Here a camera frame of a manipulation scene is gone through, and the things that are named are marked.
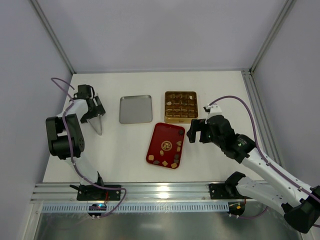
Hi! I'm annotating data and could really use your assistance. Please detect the metal tongs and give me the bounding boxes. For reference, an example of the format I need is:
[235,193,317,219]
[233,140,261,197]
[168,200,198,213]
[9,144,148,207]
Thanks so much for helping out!
[87,115,103,136]

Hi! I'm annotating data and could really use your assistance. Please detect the silver tin lid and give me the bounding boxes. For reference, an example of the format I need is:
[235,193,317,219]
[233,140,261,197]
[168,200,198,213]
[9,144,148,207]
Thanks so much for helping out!
[119,95,153,125]

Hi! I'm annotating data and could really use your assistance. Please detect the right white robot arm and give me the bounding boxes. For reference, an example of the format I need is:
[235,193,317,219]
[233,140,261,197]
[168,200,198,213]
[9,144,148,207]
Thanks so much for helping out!
[186,115,320,234]

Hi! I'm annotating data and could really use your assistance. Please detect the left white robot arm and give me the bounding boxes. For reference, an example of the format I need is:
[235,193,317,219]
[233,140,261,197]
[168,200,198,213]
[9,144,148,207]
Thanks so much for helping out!
[45,84,106,201]

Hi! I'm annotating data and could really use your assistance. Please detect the gold chocolate box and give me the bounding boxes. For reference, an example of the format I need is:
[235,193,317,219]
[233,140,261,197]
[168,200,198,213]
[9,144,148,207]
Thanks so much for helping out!
[164,91,199,124]

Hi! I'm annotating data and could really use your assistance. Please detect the red tray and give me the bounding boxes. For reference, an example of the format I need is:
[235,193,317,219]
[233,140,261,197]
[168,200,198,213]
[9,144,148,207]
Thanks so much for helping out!
[145,122,186,170]

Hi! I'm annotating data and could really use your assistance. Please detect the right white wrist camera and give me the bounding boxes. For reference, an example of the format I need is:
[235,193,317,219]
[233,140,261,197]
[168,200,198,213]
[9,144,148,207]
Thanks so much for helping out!
[203,104,222,120]

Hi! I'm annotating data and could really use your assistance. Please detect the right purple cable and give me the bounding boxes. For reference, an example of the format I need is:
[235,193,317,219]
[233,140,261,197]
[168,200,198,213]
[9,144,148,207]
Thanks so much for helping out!
[208,95,320,220]

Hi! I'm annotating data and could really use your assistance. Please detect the purple cable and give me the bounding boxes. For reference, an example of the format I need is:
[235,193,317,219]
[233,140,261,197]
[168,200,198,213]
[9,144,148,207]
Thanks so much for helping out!
[51,77,127,217]
[208,95,320,220]

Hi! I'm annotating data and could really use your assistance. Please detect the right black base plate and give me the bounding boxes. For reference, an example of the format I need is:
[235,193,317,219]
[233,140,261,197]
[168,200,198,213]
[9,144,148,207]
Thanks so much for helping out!
[208,183,229,200]

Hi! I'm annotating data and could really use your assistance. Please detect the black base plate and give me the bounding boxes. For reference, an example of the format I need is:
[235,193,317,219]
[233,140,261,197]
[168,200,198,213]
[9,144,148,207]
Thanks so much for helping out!
[208,183,229,200]
[70,184,122,201]

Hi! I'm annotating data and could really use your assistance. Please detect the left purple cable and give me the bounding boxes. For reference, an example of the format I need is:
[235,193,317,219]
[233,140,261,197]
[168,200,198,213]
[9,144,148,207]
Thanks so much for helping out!
[51,77,127,217]

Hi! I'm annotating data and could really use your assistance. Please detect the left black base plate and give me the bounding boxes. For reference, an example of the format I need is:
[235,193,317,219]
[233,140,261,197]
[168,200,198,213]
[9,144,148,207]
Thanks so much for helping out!
[70,184,122,201]

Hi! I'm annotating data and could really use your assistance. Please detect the aluminium front rail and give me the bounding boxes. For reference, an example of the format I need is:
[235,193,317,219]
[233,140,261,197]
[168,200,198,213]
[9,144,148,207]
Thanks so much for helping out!
[30,182,249,215]

